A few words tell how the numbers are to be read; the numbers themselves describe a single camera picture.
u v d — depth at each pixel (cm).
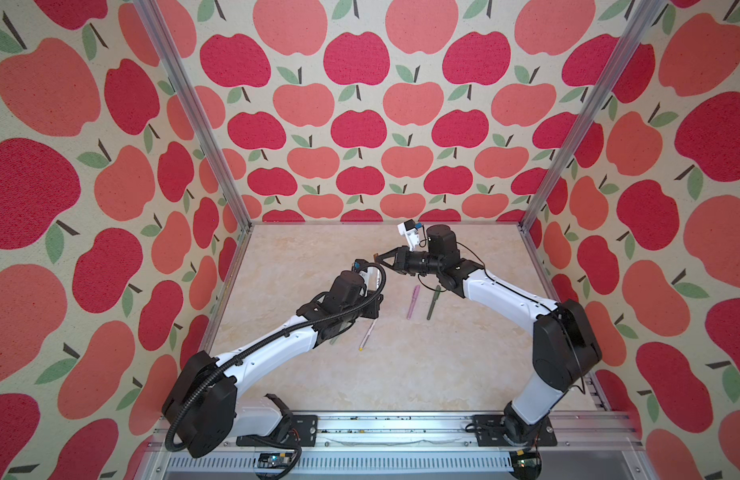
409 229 78
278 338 51
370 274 74
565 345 47
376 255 82
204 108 89
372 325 93
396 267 75
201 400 41
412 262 74
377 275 66
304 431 75
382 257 80
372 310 76
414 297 100
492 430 73
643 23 70
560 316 51
